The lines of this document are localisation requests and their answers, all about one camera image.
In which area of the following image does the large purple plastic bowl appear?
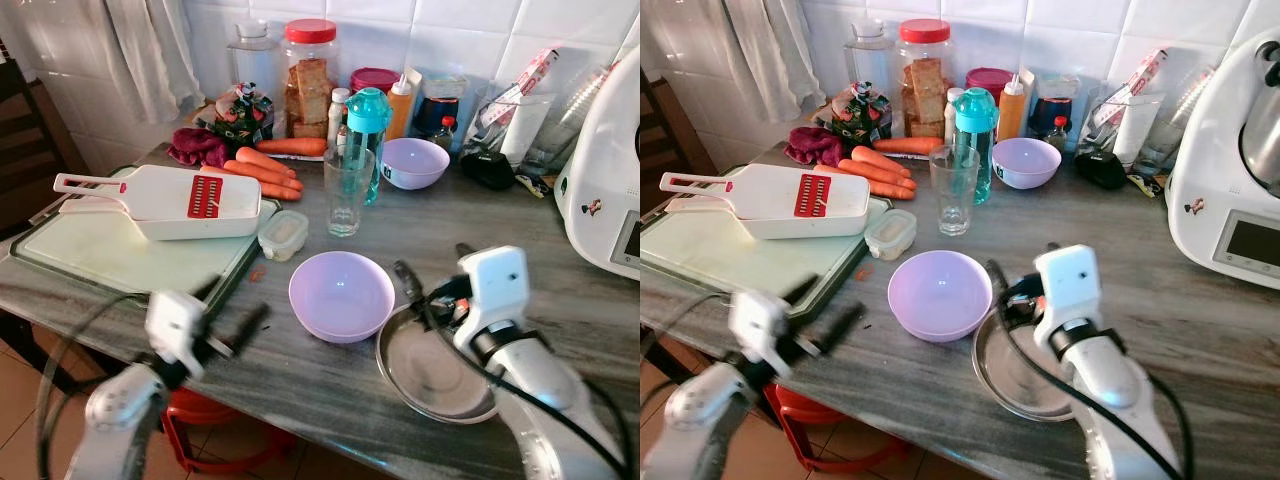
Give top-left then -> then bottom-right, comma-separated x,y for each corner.
887,250 -> 995,345
288,250 -> 397,345

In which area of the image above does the round steel plate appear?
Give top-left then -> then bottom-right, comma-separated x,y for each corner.
375,304 -> 499,426
971,306 -> 1078,424

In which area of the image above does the white green-rimmed cutting board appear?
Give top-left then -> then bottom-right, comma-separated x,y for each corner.
640,164 -> 892,298
9,164 -> 282,303

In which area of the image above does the black pouch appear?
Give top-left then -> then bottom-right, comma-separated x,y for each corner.
459,149 -> 517,192
1072,149 -> 1130,192

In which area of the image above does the red plastic stool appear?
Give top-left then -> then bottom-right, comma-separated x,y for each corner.
764,384 -> 912,477
159,387 -> 297,477

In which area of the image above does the small purple plastic bowl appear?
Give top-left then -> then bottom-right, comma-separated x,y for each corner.
990,137 -> 1063,192
380,137 -> 452,192

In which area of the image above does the small clear plastic container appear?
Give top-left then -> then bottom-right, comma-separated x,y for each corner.
257,209 -> 310,264
864,208 -> 918,263

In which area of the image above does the clear drinking glass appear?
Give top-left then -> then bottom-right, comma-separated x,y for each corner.
322,145 -> 377,239
928,145 -> 982,239

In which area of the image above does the white mandoline slicer red blade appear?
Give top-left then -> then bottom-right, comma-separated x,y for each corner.
658,163 -> 872,241
52,164 -> 264,242

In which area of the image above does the maroon cloth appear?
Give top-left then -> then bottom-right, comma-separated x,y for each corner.
782,126 -> 847,169
166,127 -> 232,169

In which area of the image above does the dark filled glass jar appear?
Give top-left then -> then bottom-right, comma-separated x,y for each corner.
411,74 -> 467,139
1026,74 -> 1082,139

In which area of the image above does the orange squeeze bottle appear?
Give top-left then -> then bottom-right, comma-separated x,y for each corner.
996,72 -> 1029,142
386,72 -> 417,142

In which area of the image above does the teal water bottle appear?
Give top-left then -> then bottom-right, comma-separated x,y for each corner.
951,86 -> 1000,207
344,86 -> 394,207

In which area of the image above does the clear glass jug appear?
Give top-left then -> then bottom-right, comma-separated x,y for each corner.
519,64 -> 612,177
1134,64 -> 1217,177

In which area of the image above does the white kitchen cooking machine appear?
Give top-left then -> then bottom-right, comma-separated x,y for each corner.
554,44 -> 641,282
1164,27 -> 1280,292

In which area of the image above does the floral printed packet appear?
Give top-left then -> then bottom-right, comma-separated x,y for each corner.
819,81 -> 892,147
204,81 -> 275,147

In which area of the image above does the maroon-lidded round container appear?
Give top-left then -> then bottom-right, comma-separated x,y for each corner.
964,66 -> 1015,97
349,66 -> 402,97

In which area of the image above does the red white foil box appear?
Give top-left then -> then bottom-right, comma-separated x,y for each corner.
479,47 -> 560,130
1091,47 -> 1170,130

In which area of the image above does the dark wooden chair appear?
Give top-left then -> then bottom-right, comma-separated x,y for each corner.
640,68 -> 703,217
0,40 -> 87,243

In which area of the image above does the red-lidded jar with rusks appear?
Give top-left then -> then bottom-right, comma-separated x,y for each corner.
280,17 -> 340,140
894,17 -> 954,140

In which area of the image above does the clear empty jar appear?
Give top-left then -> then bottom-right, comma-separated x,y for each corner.
842,19 -> 897,97
227,19 -> 282,97

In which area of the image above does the white sheer curtain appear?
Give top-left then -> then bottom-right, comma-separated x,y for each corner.
640,0 -> 827,123
22,0 -> 207,127

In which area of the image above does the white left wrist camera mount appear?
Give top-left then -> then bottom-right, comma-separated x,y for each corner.
144,290 -> 209,378
727,290 -> 792,378

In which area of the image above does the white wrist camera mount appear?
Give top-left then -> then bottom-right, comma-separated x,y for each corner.
144,290 -> 209,378
1032,244 -> 1105,343
457,244 -> 532,348
727,290 -> 792,378

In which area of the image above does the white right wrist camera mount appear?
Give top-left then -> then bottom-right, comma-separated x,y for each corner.
1032,244 -> 1105,343
457,244 -> 532,348

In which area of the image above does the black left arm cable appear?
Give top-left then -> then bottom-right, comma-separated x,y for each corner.
34,289 -> 153,480
640,290 -> 736,421

